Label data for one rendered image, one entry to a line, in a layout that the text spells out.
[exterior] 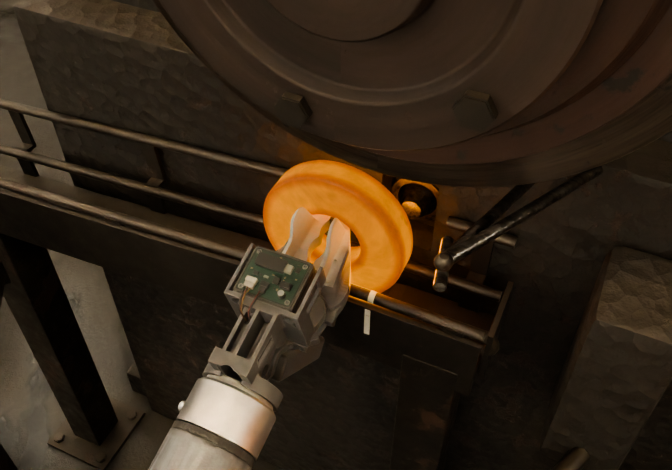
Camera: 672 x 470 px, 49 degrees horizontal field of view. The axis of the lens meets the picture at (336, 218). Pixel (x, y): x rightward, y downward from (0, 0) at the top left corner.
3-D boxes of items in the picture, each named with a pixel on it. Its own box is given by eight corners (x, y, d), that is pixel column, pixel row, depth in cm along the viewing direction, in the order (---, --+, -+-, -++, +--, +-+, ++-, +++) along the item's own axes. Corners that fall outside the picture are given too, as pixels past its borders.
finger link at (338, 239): (365, 186, 68) (324, 268, 64) (369, 219, 73) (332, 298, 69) (334, 177, 69) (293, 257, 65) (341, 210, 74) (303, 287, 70)
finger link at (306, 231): (335, 177, 69) (293, 257, 65) (341, 210, 74) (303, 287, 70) (305, 168, 70) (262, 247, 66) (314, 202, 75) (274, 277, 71)
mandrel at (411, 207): (441, 129, 91) (445, 100, 88) (476, 138, 90) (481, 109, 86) (390, 219, 80) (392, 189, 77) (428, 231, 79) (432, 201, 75)
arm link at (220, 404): (264, 468, 63) (184, 432, 65) (287, 419, 65) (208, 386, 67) (245, 445, 57) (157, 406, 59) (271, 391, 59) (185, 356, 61)
